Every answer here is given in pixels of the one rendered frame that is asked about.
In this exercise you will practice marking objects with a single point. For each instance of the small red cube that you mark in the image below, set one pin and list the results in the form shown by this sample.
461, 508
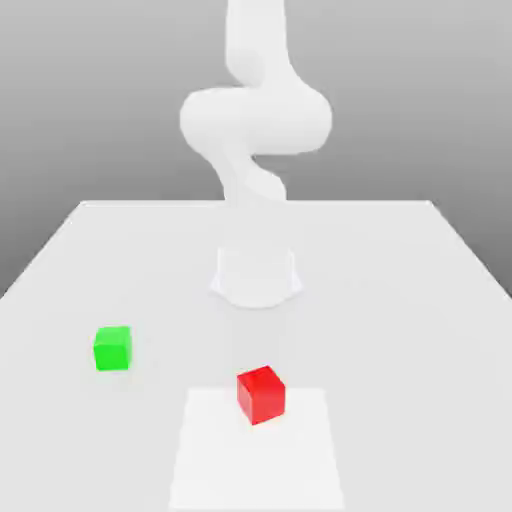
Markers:
261, 395

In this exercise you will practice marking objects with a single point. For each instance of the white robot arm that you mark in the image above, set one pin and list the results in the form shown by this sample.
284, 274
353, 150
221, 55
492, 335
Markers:
256, 120

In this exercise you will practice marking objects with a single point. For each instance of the small green cube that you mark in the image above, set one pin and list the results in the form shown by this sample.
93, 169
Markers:
112, 348

